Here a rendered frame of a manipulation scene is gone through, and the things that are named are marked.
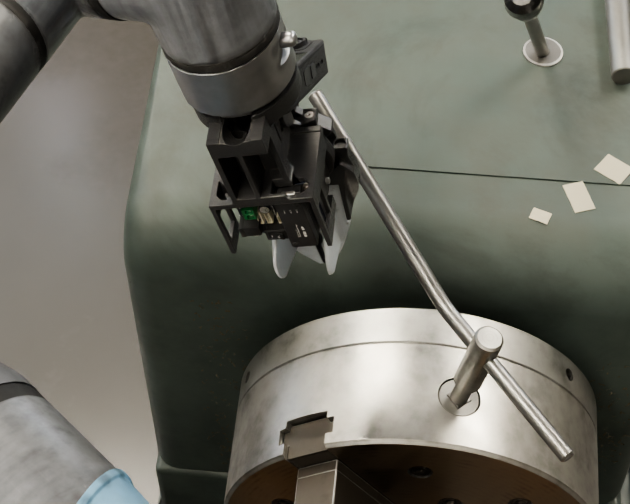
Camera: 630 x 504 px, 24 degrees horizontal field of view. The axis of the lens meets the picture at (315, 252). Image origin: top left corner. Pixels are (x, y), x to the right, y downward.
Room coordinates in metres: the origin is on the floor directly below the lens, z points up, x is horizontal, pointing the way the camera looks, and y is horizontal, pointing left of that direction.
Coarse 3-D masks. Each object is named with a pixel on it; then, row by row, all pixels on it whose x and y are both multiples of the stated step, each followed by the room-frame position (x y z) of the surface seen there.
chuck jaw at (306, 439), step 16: (304, 432) 0.56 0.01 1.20; (320, 432) 0.56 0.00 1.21; (304, 448) 0.55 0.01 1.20; (320, 448) 0.54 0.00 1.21; (304, 464) 0.54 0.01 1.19; (320, 464) 0.54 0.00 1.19; (336, 464) 0.53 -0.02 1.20; (304, 480) 0.53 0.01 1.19; (320, 480) 0.52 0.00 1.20; (336, 480) 0.52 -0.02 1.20; (352, 480) 0.53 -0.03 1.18; (304, 496) 0.51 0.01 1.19; (320, 496) 0.51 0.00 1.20; (336, 496) 0.51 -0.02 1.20; (352, 496) 0.52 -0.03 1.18; (368, 496) 0.53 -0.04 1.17; (384, 496) 0.54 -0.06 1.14
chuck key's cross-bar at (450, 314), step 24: (312, 96) 0.76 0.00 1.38; (336, 120) 0.74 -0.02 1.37; (360, 168) 0.71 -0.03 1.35; (384, 216) 0.67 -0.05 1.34; (408, 240) 0.66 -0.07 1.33; (432, 288) 0.62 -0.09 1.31; (456, 312) 0.61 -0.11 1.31; (504, 384) 0.55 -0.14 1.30; (528, 408) 0.53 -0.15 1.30; (552, 432) 0.51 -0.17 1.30
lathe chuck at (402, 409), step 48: (288, 384) 0.61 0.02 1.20; (336, 384) 0.59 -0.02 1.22; (384, 384) 0.59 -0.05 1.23; (432, 384) 0.59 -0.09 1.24; (528, 384) 0.60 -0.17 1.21; (240, 432) 0.60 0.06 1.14; (288, 432) 0.57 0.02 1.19; (336, 432) 0.55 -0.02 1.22; (384, 432) 0.54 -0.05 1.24; (432, 432) 0.54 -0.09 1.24; (480, 432) 0.55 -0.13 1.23; (528, 432) 0.56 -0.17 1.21; (576, 432) 0.58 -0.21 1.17; (240, 480) 0.55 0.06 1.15; (288, 480) 0.54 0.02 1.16; (384, 480) 0.54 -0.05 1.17; (432, 480) 0.53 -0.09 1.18; (480, 480) 0.53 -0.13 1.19; (528, 480) 0.53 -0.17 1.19; (576, 480) 0.54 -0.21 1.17
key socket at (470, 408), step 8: (448, 384) 0.59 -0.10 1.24; (440, 392) 0.58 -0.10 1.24; (448, 392) 0.58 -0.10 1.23; (440, 400) 0.57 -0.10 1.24; (448, 400) 0.57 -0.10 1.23; (472, 400) 0.57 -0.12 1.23; (448, 408) 0.57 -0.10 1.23; (456, 408) 0.57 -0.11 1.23; (464, 408) 0.57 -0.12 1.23; (472, 408) 0.57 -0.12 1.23; (464, 416) 0.56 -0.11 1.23
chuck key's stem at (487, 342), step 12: (480, 336) 0.58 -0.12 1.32; (492, 336) 0.58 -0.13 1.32; (468, 348) 0.58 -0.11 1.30; (480, 348) 0.57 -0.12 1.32; (492, 348) 0.57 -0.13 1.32; (468, 360) 0.57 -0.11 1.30; (480, 360) 0.57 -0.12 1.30; (456, 372) 0.58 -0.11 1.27; (468, 372) 0.57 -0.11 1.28; (480, 372) 0.56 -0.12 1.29; (456, 384) 0.57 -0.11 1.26; (468, 384) 0.57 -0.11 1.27; (480, 384) 0.57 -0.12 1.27; (456, 396) 0.57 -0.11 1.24; (468, 396) 0.57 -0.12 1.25
